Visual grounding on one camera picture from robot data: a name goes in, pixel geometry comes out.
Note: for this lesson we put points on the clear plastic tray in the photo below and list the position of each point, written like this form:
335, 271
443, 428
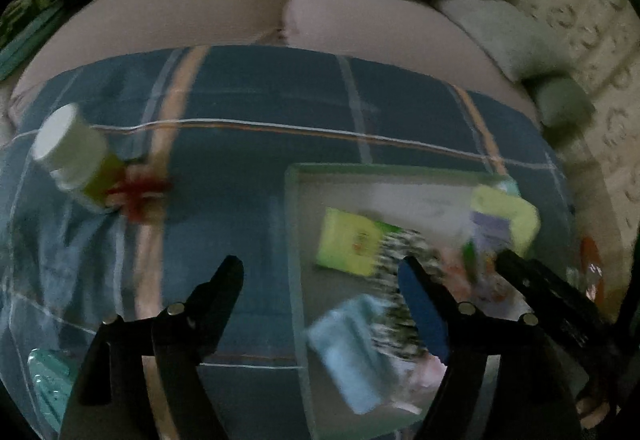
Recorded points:
400, 197

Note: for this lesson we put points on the light blue packet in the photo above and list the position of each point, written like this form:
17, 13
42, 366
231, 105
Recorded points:
350, 350

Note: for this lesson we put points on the teal striped pillow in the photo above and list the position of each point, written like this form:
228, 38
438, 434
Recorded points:
25, 33

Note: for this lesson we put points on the white bottle with green label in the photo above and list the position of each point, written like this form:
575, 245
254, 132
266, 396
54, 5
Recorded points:
70, 145

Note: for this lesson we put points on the blue plaid blanket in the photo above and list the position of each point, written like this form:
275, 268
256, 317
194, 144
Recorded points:
250, 180

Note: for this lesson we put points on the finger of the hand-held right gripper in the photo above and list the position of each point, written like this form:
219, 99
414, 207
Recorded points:
545, 285

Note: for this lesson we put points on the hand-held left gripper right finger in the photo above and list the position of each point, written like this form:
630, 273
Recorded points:
425, 310

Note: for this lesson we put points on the small green cushion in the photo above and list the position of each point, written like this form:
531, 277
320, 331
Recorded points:
560, 101

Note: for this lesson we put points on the red hair clip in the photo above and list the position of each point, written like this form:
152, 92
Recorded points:
140, 190

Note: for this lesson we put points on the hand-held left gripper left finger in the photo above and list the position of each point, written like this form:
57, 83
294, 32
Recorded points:
220, 300

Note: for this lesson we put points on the purple wipes packet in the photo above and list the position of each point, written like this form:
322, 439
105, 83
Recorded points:
487, 232

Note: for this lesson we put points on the black and white leopard scrunchie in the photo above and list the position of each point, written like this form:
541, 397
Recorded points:
395, 265

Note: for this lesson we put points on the grey-white cushion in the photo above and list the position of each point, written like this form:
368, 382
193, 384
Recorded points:
505, 35

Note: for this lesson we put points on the person's right hand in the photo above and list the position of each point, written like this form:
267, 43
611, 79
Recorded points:
591, 412

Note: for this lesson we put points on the orange object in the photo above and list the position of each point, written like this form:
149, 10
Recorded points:
592, 270

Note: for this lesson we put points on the green tissue packet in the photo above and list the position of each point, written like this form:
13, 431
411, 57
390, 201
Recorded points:
350, 240

